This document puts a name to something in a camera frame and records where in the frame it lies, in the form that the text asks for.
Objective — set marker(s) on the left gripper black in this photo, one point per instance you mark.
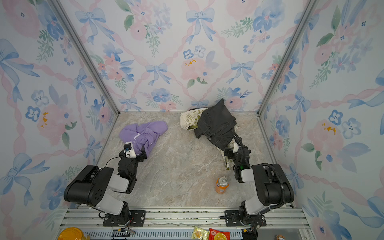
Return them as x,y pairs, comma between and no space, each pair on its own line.
140,158

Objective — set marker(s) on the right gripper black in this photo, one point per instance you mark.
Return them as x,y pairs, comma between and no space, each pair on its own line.
230,152

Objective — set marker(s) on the purple t-shirt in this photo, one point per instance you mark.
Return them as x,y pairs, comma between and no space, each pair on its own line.
143,137

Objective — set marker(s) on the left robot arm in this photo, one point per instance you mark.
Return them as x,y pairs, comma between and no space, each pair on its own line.
90,187

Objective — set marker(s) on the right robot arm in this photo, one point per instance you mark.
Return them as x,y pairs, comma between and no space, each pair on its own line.
273,189

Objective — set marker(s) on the cream green printed cloth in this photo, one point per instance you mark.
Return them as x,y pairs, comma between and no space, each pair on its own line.
189,120

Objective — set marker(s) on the orange soda can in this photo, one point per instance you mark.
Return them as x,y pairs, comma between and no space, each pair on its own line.
221,185

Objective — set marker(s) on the dark grey jeans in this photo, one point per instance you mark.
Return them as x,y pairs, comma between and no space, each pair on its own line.
217,124

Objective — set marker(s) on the red snack packet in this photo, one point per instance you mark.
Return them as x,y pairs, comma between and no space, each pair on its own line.
218,235

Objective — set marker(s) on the yellow-green snack packet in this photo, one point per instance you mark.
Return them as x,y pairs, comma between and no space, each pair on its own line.
200,234

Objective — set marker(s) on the yellow round lid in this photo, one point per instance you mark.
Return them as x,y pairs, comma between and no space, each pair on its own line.
73,234

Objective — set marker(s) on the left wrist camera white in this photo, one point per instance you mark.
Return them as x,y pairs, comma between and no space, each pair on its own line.
129,149

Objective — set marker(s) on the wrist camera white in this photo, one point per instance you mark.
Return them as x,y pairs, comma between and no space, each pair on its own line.
129,149
234,147

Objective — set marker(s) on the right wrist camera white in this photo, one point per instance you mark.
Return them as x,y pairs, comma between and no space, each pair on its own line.
234,147

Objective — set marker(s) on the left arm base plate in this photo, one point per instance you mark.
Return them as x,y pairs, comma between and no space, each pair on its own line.
130,218

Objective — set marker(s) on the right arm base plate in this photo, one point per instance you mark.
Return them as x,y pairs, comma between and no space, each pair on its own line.
235,219

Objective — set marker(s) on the aluminium mounting rail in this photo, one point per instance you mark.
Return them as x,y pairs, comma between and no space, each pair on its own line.
177,223

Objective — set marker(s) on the right corner aluminium post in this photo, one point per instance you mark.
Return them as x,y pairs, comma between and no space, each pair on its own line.
291,47

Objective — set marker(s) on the corner aluminium post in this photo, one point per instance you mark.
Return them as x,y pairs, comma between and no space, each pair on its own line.
291,47
84,55

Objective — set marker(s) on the left corner aluminium post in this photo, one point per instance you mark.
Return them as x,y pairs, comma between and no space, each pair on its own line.
84,55

